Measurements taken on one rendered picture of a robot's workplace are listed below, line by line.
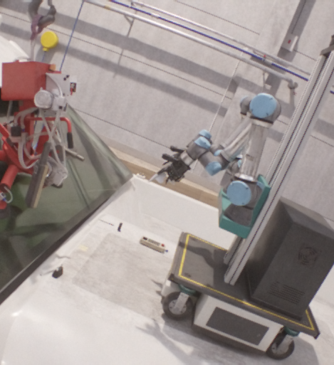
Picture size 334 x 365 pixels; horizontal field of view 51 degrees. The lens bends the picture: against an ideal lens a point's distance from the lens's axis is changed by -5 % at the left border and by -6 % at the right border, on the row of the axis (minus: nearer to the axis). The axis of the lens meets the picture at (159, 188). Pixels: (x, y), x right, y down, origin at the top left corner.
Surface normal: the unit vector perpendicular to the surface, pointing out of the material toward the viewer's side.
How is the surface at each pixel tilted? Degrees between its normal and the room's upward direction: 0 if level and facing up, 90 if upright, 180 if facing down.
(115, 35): 90
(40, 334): 20
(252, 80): 90
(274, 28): 90
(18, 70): 90
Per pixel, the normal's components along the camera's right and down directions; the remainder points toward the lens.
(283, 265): -0.15, 0.23
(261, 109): -0.47, -0.07
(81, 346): 0.31, -0.77
